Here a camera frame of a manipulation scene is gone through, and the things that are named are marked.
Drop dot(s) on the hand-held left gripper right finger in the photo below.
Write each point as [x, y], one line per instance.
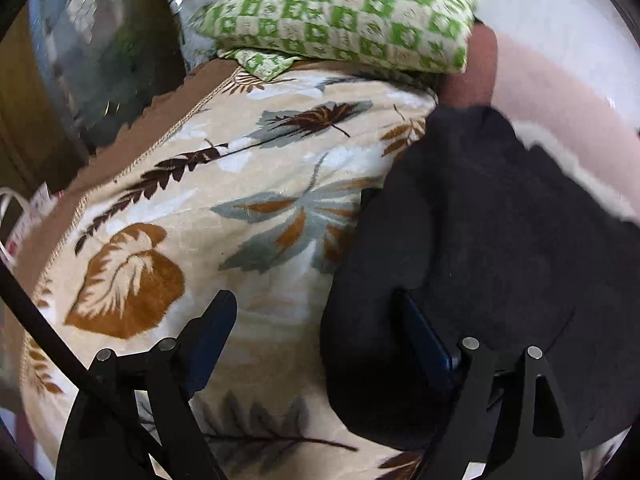
[431, 342]

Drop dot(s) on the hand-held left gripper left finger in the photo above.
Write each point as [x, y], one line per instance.
[206, 355]

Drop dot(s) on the black coat with fur collar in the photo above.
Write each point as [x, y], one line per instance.
[465, 240]

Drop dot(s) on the leaf print blanket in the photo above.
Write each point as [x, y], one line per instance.
[240, 210]

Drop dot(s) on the glass cabinet door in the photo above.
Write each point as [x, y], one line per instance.
[75, 50]

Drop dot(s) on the green checkered pillow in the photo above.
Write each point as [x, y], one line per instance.
[340, 15]

